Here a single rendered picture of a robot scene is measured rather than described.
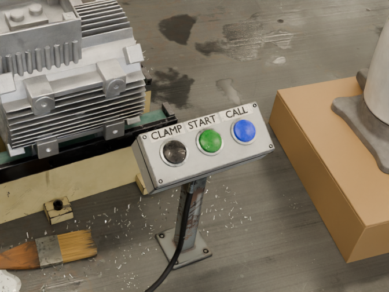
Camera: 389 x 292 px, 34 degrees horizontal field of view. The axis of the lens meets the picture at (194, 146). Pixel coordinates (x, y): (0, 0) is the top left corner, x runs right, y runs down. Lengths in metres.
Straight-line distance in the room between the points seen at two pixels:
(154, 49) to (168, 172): 0.60
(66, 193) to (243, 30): 0.59
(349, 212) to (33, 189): 0.49
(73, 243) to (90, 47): 0.31
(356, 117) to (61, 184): 0.50
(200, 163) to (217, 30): 0.66
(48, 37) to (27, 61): 0.04
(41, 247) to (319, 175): 0.46
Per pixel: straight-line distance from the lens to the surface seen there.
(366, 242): 1.02
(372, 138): 1.08
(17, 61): 0.84
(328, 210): 1.07
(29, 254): 1.00
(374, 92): 1.05
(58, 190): 1.03
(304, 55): 1.39
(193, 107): 1.22
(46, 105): 0.84
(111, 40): 0.89
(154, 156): 0.77
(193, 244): 1.00
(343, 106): 1.13
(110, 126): 0.92
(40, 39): 0.84
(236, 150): 0.81
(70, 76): 0.87
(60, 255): 0.99
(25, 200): 1.02
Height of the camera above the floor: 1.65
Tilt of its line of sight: 47 degrees down
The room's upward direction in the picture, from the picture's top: 9 degrees clockwise
